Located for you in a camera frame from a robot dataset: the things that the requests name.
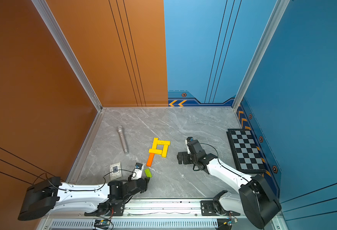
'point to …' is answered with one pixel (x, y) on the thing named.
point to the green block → (148, 173)
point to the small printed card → (114, 167)
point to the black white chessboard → (244, 151)
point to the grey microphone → (120, 129)
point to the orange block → (150, 159)
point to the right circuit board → (224, 224)
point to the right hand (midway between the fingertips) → (184, 155)
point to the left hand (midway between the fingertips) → (148, 178)
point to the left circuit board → (102, 224)
